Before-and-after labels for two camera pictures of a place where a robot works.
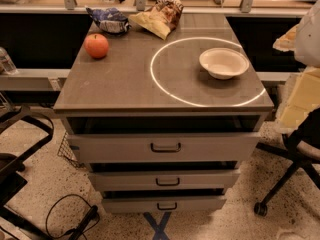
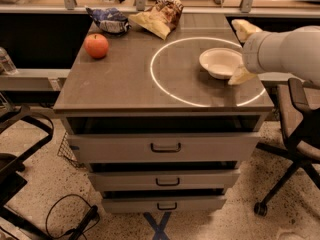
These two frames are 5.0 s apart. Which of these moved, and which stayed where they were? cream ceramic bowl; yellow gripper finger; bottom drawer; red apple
Moved: yellow gripper finger
Stayed: cream ceramic bowl; red apple; bottom drawer
